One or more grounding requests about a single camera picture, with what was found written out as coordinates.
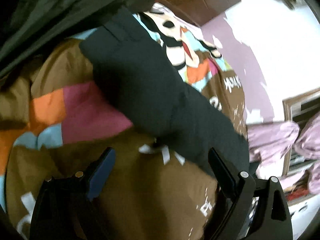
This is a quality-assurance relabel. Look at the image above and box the black puffer jacket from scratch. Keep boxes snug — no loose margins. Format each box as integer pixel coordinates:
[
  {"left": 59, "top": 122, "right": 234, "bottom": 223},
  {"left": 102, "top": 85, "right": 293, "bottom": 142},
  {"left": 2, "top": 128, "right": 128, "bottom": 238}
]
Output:
[{"left": 79, "top": 8, "right": 249, "bottom": 174}]

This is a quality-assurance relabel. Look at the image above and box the brown framed barred window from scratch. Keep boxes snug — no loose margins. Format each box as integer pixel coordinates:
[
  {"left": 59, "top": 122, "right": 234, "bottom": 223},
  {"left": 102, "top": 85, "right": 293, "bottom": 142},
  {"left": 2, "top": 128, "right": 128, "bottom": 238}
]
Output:
[{"left": 282, "top": 88, "right": 319, "bottom": 176}]

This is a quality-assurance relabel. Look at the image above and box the right pink curtain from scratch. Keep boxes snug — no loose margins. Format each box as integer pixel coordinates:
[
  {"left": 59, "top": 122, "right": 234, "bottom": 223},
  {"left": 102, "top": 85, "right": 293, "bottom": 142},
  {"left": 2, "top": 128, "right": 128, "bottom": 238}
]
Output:
[{"left": 293, "top": 112, "right": 320, "bottom": 194}]

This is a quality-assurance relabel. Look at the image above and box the colourful monkey print bedspread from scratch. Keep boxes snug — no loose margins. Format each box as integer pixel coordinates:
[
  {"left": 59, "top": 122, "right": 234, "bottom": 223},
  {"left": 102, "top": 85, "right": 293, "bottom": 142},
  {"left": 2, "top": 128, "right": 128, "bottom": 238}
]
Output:
[{"left": 0, "top": 2, "right": 251, "bottom": 240}]

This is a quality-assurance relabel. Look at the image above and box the dark green jacket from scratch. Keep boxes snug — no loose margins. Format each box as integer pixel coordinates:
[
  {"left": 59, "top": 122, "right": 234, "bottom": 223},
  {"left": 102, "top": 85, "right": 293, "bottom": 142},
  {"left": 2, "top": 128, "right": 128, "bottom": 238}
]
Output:
[{"left": 1, "top": 0, "right": 155, "bottom": 83}]

